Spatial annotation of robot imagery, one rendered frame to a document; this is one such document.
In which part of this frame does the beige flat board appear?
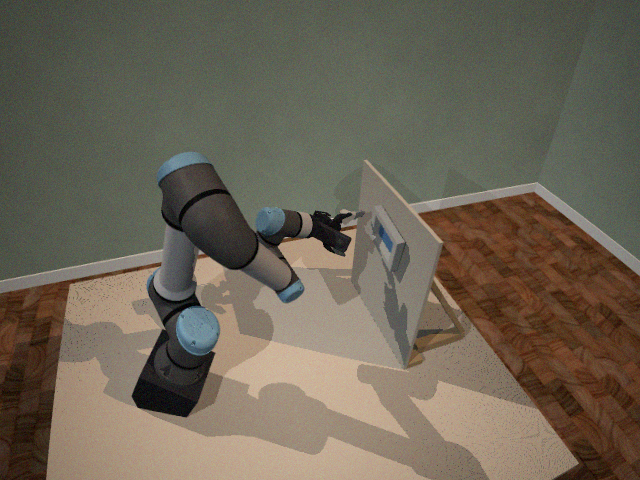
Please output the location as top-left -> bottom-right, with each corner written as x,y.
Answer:
351,160 -> 444,370

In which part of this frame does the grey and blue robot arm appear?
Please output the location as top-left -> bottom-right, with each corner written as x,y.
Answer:
146,152 -> 313,388

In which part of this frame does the brown wooden stand brace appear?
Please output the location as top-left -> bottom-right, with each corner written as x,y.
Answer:
407,280 -> 465,368

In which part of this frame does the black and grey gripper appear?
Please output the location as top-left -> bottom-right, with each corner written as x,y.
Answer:
306,209 -> 365,257

